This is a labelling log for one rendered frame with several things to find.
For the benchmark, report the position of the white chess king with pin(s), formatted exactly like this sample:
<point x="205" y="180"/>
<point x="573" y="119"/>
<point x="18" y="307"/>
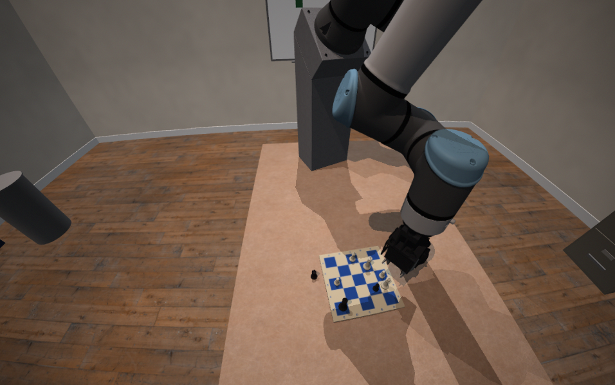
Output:
<point x="366" y="265"/>

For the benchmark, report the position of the blue and cream chessboard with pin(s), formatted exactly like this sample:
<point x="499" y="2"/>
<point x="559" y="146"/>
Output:
<point x="356" y="284"/>

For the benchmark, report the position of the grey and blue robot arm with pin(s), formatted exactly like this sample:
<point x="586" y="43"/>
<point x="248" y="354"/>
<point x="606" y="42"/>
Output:
<point x="446" y="163"/>

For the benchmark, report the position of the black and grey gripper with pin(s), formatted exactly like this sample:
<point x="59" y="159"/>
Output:
<point x="409" y="254"/>

